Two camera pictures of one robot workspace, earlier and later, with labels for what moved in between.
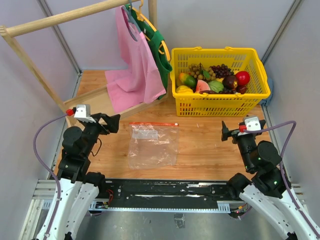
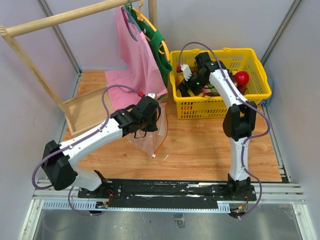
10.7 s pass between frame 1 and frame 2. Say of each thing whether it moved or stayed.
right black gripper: moved
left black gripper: moved
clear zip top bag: moved
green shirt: stayed
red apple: stayed
